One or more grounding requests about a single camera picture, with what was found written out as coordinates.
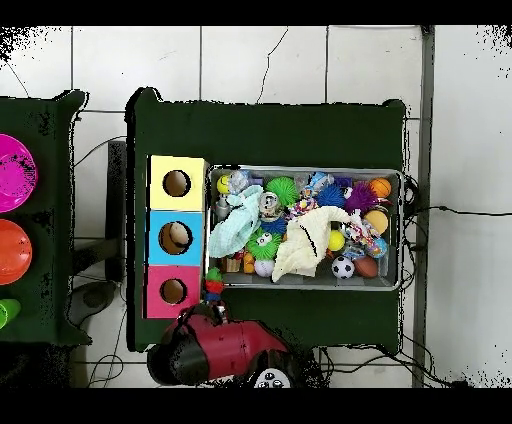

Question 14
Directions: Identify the multicolour spiky caterpillar toy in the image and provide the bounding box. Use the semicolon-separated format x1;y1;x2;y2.
203;266;226;304

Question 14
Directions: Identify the wooden box with three holes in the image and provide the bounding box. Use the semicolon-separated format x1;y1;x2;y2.
142;154;210;320

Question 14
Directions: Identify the green spiky ball with eyes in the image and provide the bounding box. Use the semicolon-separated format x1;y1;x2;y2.
245;228;284;261

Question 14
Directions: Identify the mint waffle cloth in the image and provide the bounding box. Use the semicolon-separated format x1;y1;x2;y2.
207;184;265;259

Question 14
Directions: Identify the cream waffle cloth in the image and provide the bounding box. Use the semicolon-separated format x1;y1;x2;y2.
271;205;355;283

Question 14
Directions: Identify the silver drink can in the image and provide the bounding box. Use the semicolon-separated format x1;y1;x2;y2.
258;191;281;221

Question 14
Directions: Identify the small colourful crumpled paper ball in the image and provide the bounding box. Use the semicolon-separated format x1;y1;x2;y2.
285;196;320;219

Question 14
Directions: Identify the plain green spiky ball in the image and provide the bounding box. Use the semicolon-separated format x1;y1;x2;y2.
264;176;300;208

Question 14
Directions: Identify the blue spiky ball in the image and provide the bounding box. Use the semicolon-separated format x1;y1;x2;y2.
315;183;347;212

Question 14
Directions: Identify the long colourful crumpled wrapper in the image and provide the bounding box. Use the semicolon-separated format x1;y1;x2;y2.
343;213;381;257

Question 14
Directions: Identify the crushed bottle with blue label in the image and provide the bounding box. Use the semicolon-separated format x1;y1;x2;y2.
301;170;335;197

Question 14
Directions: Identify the black stand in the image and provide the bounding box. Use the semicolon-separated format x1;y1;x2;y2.
65;139;128;327

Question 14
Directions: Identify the purple spiky ball with eyes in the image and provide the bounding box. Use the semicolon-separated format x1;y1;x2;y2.
342;181;381;216

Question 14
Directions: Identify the dark green table cloth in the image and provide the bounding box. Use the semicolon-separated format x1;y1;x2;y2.
125;87;407;353
0;89;93;347

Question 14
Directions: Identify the green plastic cup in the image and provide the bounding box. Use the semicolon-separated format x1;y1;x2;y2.
0;298;22;330

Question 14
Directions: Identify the orange plastic bowl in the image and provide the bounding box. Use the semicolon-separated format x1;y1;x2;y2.
0;218;33;286

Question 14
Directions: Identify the pink plastic bowl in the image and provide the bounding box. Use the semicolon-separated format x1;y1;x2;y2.
0;133;39;214

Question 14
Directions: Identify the black cable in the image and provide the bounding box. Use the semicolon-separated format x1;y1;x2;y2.
73;135;128;168
403;204;512;218
317;344;469;388
87;311;128;388

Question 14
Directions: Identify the silver wire mesh bin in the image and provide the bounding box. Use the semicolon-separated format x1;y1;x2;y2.
204;164;404;292

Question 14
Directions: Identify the grey metal rail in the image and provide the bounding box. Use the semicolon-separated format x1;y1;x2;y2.
411;25;437;388

